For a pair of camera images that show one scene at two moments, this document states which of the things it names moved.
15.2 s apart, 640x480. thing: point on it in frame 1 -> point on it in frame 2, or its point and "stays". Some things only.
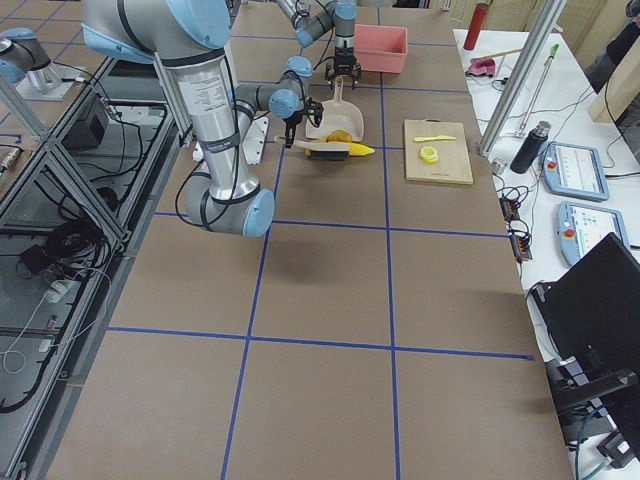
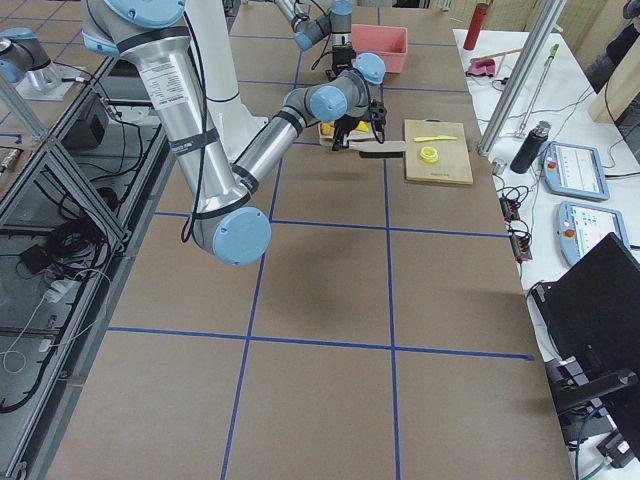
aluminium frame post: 543,30 stays
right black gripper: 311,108 -> 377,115
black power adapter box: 88,128 stays
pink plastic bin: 381,48 stays
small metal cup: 499,165 stays
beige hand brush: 327,151 -> 374,149
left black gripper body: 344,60 stays
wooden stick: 500,53 stays
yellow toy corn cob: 358,149 -> 362,126
